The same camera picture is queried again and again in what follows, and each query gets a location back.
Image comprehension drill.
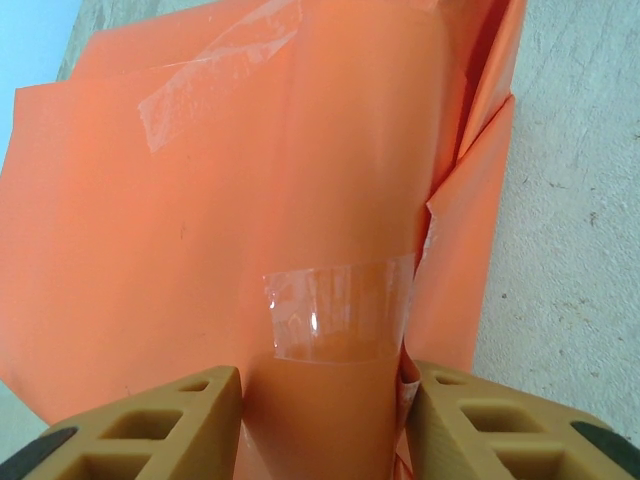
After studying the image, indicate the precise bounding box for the orange wrapping paper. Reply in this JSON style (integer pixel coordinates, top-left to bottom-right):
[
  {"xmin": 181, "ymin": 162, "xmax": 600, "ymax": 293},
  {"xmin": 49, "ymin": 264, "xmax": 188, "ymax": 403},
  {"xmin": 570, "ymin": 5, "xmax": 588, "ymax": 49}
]
[{"xmin": 0, "ymin": 0, "xmax": 529, "ymax": 480}]

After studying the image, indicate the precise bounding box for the clear adhesive tape strip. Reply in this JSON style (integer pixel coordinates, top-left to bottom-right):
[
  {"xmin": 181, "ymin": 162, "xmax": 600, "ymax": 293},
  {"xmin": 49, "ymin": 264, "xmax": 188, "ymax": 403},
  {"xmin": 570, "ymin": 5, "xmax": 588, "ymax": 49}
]
[
  {"xmin": 262, "ymin": 253, "xmax": 416, "ymax": 364},
  {"xmin": 137, "ymin": 0, "xmax": 304, "ymax": 154}
]

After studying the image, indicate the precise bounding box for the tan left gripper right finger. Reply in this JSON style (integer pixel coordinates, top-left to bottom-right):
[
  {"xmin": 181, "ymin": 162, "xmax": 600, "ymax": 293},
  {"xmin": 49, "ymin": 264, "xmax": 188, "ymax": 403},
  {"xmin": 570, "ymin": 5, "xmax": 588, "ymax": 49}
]
[{"xmin": 402, "ymin": 360, "xmax": 640, "ymax": 480}]

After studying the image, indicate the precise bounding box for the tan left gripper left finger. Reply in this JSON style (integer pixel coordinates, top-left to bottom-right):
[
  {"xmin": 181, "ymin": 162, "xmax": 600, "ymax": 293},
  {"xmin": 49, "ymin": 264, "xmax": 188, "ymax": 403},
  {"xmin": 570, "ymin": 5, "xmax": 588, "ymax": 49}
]
[{"xmin": 0, "ymin": 364, "xmax": 245, "ymax": 480}]

